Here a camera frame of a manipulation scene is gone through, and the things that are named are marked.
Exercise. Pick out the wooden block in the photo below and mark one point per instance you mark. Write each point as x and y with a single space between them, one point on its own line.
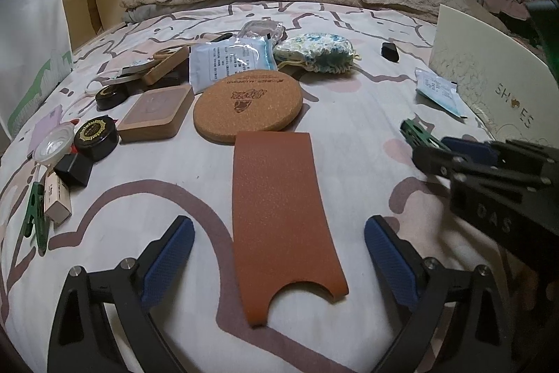
163 67

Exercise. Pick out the red wrapper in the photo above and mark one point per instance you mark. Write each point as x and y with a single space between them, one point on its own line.
76 122

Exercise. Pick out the small black box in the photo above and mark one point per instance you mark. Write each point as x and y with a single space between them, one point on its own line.
390 52

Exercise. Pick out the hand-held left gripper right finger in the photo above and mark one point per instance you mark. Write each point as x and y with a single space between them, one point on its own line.
388 263

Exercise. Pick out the large white-blue packet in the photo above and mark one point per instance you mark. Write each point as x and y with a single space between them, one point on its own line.
227 65

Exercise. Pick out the pink card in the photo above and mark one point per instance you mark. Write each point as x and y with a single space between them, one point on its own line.
43 128

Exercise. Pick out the printed bedsheet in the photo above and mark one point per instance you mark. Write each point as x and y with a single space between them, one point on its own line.
371 180

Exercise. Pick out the clear round plastic lid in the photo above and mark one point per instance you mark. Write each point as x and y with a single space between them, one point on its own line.
54 143

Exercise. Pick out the clear plastic bag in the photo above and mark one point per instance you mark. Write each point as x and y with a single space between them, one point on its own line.
262 30

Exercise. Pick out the dark pen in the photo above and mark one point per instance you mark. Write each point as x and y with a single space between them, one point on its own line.
223 37

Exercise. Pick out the small beige cardboard box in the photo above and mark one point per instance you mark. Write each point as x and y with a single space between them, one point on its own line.
57 198

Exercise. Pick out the white shoe box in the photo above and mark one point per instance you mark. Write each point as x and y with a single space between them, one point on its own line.
480 67

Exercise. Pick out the rectangular cork block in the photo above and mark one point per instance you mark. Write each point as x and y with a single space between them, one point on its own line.
153 113

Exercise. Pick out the small black round tin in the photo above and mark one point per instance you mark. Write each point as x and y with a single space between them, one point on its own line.
111 97

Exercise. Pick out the black round tin gold label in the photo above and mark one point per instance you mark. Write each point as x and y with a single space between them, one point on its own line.
96 135

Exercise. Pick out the small white-blue packet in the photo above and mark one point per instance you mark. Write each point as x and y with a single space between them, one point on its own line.
439 91

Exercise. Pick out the orange-brown leather sleeve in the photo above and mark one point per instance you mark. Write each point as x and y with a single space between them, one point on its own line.
279 220

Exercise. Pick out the round cork coaster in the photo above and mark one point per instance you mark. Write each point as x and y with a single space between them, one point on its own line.
246 106

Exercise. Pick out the green clip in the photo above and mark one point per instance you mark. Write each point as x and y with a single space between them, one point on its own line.
37 215
417 132

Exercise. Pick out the black cube box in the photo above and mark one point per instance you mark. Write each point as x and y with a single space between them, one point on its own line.
73 171

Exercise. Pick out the white shopping bag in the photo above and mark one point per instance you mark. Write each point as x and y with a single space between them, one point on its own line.
30 36

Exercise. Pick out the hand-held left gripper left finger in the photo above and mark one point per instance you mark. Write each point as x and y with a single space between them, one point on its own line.
171 255

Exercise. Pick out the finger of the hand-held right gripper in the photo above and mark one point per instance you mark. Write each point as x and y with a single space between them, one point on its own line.
469 150
436 163

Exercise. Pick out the small white-blue sachet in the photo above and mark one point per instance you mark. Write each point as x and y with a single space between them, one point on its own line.
133 71

